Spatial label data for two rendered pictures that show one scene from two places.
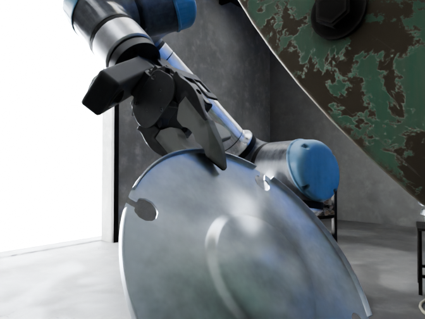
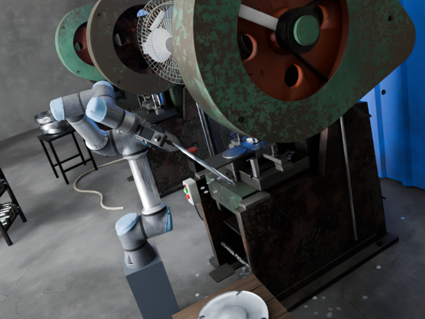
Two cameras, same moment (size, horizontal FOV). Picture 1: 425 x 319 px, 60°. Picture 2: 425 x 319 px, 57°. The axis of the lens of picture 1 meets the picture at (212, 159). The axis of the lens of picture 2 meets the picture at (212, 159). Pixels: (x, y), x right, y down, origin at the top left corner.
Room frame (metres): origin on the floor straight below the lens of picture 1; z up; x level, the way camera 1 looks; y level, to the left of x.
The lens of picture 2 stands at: (-0.34, 1.17, 1.52)
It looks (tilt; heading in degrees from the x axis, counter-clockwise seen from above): 22 degrees down; 298
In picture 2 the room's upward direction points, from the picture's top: 15 degrees counter-clockwise
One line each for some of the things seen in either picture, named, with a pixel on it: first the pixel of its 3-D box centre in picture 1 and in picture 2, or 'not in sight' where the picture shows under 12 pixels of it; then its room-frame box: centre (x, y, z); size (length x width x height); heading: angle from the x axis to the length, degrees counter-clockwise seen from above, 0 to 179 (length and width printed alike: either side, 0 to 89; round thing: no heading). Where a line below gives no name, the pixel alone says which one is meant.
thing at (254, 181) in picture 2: not in sight; (258, 161); (0.32, -0.58, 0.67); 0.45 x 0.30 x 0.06; 140
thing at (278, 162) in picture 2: not in sight; (275, 155); (0.19, -0.48, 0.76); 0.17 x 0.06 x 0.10; 140
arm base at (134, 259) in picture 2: not in sight; (137, 250); (0.82, -0.04, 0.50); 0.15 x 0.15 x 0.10
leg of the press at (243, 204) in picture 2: not in sight; (320, 204); (0.02, -0.52, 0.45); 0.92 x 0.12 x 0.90; 50
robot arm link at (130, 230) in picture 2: not in sight; (131, 230); (0.82, -0.05, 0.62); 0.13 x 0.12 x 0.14; 32
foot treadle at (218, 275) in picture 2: not in sight; (258, 256); (0.41, -0.48, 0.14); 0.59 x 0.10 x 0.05; 50
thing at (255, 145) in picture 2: not in sight; (255, 147); (0.32, -0.58, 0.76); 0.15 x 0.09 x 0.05; 140
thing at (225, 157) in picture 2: not in sight; (229, 167); (0.43, -0.45, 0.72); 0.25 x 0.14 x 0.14; 50
